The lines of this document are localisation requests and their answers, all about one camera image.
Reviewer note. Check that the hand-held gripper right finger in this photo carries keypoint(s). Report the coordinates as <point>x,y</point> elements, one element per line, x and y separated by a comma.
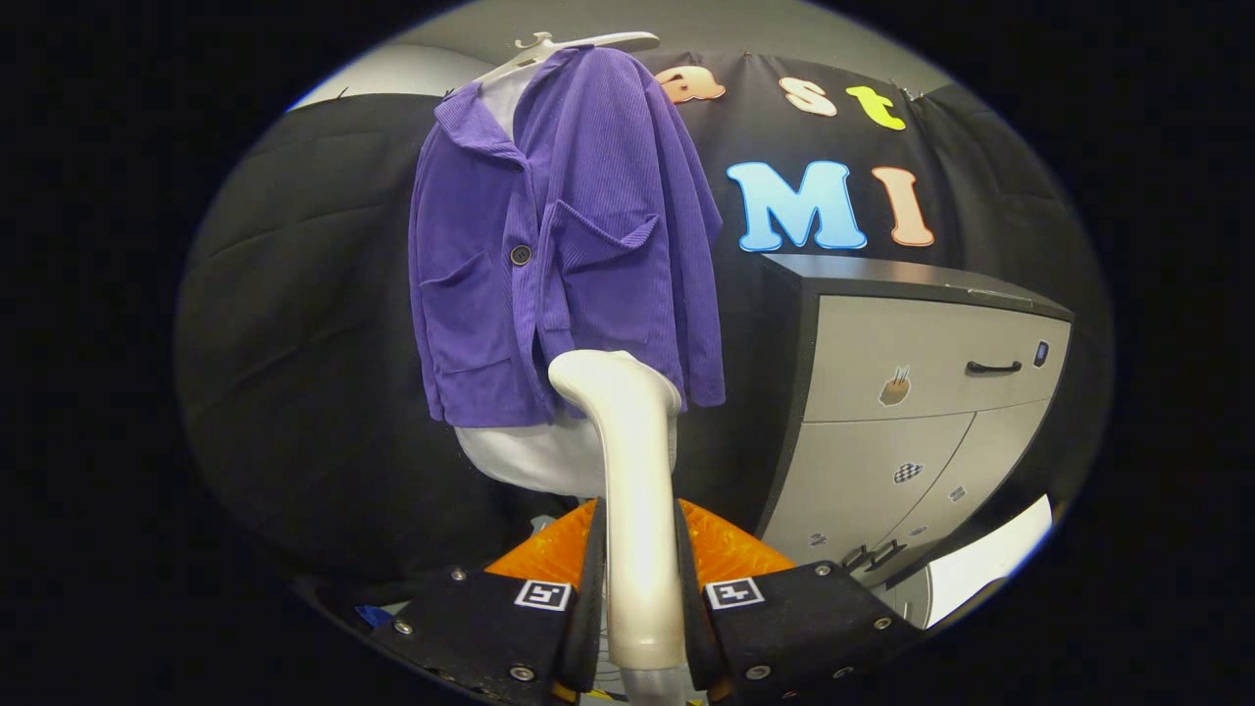
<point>814,623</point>

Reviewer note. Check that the small blue object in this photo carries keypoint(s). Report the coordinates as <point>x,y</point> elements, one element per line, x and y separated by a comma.
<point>373,617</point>

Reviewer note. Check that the white plastic clothes hanger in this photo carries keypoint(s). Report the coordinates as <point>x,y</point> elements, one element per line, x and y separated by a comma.
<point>588,42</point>

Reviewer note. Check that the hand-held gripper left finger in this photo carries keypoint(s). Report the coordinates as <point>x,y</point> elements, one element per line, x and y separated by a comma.
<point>490,628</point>

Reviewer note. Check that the grey cabinet with dark top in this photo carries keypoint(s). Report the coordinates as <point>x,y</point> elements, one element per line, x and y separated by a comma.
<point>922,343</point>

